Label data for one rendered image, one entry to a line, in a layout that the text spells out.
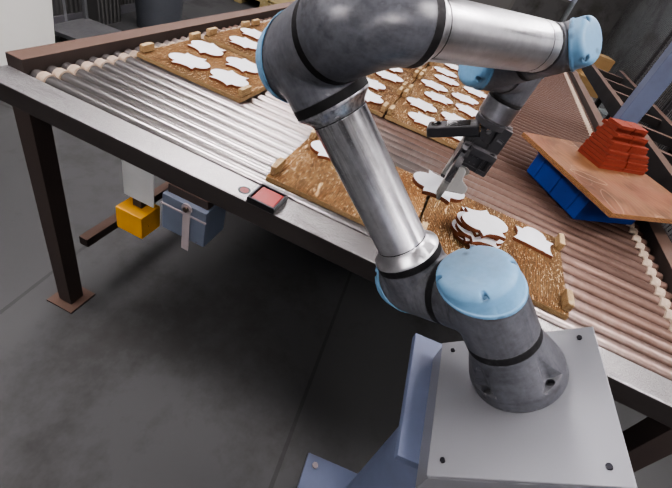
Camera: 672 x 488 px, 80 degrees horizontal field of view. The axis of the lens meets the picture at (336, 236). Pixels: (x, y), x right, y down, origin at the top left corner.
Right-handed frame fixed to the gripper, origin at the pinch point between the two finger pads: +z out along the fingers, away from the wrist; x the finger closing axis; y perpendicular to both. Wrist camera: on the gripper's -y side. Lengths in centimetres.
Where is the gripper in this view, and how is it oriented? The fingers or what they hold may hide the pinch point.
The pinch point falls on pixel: (438, 185)
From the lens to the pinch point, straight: 103.8
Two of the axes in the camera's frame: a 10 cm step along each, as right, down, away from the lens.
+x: 3.2, -5.5, 7.8
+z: -3.4, 7.0, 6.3
